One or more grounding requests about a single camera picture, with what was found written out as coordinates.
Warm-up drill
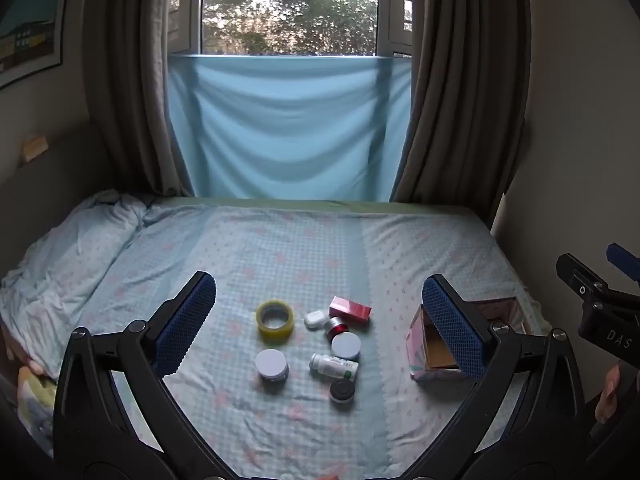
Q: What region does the red rectangular box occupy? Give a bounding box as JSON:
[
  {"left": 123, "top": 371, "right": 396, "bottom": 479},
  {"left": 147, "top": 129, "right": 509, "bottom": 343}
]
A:
[{"left": 328, "top": 296, "right": 373, "bottom": 324}]

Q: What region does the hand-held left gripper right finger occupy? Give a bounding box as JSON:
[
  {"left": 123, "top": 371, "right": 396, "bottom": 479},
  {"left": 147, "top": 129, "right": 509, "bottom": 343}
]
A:
[{"left": 414, "top": 274, "right": 587, "bottom": 472}]

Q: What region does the yellow wall note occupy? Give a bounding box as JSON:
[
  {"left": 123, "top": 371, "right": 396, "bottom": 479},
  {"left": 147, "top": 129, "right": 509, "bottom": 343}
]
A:
[{"left": 22, "top": 133, "right": 50, "bottom": 163}]

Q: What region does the red and silver jar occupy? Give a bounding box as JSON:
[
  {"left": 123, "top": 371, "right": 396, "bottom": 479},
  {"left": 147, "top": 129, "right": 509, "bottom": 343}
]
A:
[{"left": 325, "top": 317, "right": 352, "bottom": 343}]

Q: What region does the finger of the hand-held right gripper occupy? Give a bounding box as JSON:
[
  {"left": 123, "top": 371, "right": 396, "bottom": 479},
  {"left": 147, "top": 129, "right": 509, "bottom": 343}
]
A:
[
  {"left": 606, "top": 242, "right": 640, "bottom": 282},
  {"left": 556, "top": 253, "right": 640, "bottom": 311}
]

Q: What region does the window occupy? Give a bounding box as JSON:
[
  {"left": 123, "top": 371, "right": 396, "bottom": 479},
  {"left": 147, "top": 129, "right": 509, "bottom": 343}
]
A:
[{"left": 167, "top": 0, "right": 414, "bottom": 57}]

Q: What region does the person's right hand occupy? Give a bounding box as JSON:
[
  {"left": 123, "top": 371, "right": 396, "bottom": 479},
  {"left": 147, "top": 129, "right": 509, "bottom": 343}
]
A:
[{"left": 595, "top": 362, "right": 624, "bottom": 425}]

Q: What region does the green mattress sheet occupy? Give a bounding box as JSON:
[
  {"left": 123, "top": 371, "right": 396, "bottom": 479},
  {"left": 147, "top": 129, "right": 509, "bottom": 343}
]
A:
[{"left": 150, "top": 196, "right": 493, "bottom": 217}]

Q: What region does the pink cardboard box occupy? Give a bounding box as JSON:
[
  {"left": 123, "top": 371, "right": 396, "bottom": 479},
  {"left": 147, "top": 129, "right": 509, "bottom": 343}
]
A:
[{"left": 406, "top": 296, "right": 533, "bottom": 383}]

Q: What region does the white lid jar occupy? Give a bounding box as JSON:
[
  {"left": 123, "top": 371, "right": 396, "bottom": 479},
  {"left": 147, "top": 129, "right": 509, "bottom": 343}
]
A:
[
  {"left": 254, "top": 349, "right": 290, "bottom": 382},
  {"left": 331, "top": 333, "right": 362, "bottom": 361}
]

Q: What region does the light blue crumpled quilt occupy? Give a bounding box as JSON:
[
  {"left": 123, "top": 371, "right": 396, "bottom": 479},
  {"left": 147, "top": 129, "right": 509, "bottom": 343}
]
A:
[{"left": 0, "top": 190, "right": 158, "bottom": 378}]

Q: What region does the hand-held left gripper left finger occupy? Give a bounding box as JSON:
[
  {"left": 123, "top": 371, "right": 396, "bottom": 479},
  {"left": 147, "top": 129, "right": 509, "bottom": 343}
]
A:
[{"left": 52, "top": 271, "right": 227, "bottom": 472}]

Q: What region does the black lid jar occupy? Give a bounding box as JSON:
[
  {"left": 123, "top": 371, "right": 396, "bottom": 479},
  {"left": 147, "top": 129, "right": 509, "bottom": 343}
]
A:
[{"left": 329, "top": 379, "right": 356, "bottom": 405}]

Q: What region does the white pill bottle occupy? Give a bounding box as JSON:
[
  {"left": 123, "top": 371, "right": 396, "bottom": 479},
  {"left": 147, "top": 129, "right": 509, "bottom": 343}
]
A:
[{"left": 309, "top": 353, "right": 360, "bottom": 380}]

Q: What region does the yellow tape roll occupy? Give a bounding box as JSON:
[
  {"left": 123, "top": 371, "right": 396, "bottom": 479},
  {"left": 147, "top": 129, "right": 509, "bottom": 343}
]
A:
[{"left": 255, "top": 300, "right": 295, "bottom": 345}]

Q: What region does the brown curtain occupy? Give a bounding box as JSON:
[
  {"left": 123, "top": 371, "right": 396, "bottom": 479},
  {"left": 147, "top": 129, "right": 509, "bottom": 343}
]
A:
[
  {"left": 82, "top": 0, "right": 207, "bottom": 197},
  {"left": 391, "top": 0, "right": 532, "bottom": 207}
]

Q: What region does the light blue hanging cloth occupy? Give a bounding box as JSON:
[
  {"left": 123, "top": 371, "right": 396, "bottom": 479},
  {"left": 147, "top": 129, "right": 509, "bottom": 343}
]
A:
[{"left": 166, "top": 53, "right": 415, "bottom": 202}]

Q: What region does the wall poster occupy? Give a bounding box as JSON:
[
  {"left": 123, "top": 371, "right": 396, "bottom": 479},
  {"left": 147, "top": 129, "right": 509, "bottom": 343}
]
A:
[{"left": 0, "top": 0, "right": 71, "bottom": 92}]

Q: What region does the blue checked bedsheet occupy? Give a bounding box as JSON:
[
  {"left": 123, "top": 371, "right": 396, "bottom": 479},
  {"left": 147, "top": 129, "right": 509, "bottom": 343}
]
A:
[{"left": 0, "top": 195, "right": 553, "bottom": 480}]

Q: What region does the yellow printed bag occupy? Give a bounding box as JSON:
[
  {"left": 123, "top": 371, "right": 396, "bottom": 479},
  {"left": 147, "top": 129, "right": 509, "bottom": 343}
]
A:
[{"left": 16, "top": 364, "right": 57, "bottom": 457}]

